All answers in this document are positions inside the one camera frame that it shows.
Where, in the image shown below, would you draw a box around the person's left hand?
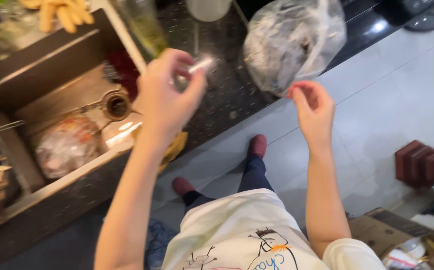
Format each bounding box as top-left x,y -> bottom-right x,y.
136,48 -> 208,146

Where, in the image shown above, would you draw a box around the person's right hand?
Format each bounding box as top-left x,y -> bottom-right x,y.
287,80 -> 336,150

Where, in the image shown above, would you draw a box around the small white piece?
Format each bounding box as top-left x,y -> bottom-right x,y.
189,57 -> 215,74

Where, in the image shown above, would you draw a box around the round sink drain strainer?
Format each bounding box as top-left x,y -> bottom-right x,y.
102,90 -> 133,121

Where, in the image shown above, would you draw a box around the dark red scrubber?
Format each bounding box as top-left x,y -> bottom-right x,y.
102,49 -> 140,100

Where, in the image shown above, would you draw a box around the yellow cloth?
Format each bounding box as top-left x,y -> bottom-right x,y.
132,125 -> 188,174

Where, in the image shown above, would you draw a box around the white scrap in sink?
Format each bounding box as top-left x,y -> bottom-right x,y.
105,121 -> 143,149

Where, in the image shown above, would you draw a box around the dark red slipper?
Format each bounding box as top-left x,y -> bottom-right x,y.
247,134 -> 268,159
172,176 -> 197,198

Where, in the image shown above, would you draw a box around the clear jar with green contents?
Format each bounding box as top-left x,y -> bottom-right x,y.
115,0 -> 169,59

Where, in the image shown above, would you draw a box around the clear crumpled plastic bag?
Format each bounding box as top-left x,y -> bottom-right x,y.
242,0 -> 348,97

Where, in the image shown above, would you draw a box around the navy trousers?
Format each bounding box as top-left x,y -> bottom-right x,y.
182,154 -> 275,215

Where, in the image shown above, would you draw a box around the plastic bag of food scraps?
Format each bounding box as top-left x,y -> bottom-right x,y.
35,115 -> 103,180

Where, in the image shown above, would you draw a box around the white round container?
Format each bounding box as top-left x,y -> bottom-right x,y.
186,0 -> 233,22

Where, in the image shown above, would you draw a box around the dark red wooden stool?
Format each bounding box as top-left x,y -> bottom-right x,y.
394,140 -> 434,190

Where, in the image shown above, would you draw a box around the steel kitchen sink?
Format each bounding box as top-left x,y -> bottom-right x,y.
0,7 -> 148,239

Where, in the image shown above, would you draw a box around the brown cardboard box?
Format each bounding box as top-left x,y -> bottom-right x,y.
348,207 -> 433,259

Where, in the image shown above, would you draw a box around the bunch of yellow bananas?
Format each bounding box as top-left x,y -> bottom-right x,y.
20,0 -> 95,34

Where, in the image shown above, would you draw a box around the white printed shirt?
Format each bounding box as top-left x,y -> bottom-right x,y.
161,188 -> 386,270

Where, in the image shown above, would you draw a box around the blue cloth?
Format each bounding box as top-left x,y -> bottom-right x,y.
143,218 -> 180,270

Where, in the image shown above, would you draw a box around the grey fan base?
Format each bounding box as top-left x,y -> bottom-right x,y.
399,0 -> 434,32

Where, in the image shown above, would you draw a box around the heap of rubbish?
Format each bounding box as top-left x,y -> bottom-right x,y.
382,221 -> 434,270

